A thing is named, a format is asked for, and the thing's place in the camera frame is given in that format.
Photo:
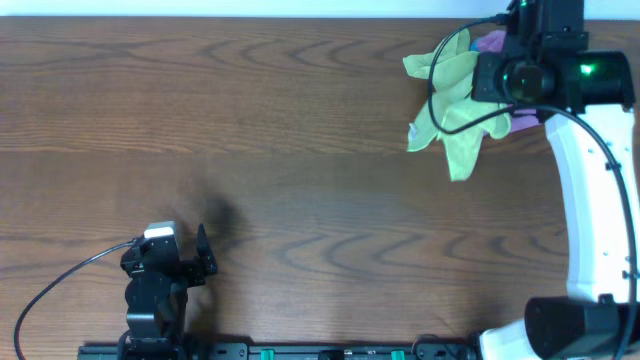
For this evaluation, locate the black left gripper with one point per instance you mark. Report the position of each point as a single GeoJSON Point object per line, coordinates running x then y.
{"type": "Point", "coordinates": [187, 270]}

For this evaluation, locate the blue cloth under pile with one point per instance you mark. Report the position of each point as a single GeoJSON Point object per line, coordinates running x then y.
{"type": "Point", "coordinates": [473, 46]}

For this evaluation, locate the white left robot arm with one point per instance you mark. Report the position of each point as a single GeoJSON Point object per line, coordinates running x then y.
{"type": "Point", "coordinates": [157, 293]}

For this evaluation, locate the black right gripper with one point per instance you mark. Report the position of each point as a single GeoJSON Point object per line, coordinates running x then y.
{"type": "Point", "coordinates": [486, 67]}

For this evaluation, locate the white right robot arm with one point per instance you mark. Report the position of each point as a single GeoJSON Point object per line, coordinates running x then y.
{"type": "Point", "coordinates": [585, 99]}

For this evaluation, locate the light green microfiber cloth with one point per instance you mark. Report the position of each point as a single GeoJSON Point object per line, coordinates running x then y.
{"type": "Point", "coordinates": [452, 107]}

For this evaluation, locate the purple crumpled cloth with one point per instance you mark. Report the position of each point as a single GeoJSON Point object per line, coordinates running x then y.
{"type": "Point", "coordinates": [493, 42]}

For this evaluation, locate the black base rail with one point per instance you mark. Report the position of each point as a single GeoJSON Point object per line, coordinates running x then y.
{"type": "Point", "coordinates": [242, 351]}

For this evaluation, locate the olive green crumpled cloth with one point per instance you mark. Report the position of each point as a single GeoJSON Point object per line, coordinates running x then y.
{"type": "Point", "coordinates": [449, 63]}

